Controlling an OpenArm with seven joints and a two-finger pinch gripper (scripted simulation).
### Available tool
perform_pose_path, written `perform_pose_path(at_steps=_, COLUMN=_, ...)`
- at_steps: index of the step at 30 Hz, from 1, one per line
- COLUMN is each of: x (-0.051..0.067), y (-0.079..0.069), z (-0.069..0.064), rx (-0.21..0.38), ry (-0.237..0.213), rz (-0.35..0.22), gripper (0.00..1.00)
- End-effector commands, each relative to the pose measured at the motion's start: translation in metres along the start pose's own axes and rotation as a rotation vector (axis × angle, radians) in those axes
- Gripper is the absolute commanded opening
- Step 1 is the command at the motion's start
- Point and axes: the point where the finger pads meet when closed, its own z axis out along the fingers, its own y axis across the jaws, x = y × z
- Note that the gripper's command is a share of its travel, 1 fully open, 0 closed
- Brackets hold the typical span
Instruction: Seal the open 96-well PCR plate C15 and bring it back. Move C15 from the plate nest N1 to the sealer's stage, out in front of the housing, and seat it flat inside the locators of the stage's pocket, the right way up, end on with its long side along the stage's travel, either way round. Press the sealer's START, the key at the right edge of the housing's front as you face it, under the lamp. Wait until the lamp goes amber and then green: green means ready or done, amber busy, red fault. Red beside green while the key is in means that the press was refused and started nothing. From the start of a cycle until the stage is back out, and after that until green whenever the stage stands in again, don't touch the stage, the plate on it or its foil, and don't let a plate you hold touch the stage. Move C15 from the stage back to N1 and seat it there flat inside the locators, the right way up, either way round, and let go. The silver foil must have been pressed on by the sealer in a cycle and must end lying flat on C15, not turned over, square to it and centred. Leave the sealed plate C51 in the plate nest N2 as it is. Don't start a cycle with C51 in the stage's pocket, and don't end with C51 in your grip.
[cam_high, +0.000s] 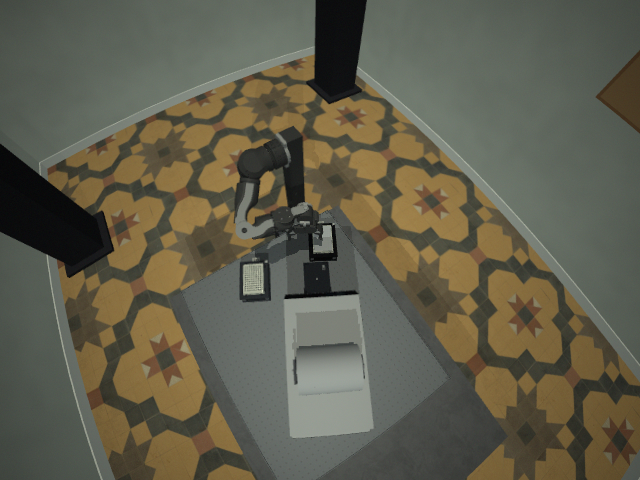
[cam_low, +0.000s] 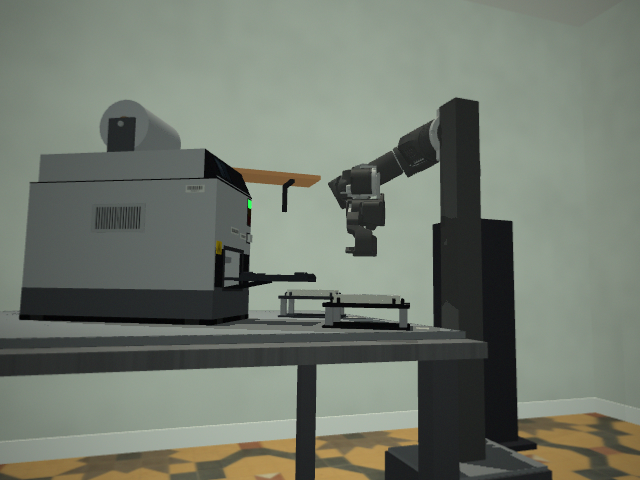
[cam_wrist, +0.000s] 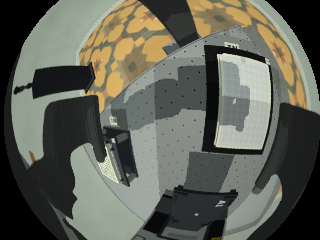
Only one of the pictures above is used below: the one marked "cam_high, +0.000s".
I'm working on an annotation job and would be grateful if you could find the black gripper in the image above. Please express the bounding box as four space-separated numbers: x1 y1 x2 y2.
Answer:
287 210 323 241

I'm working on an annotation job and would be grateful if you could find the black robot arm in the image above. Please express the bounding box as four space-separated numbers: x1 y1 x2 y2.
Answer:
234 133 313 240

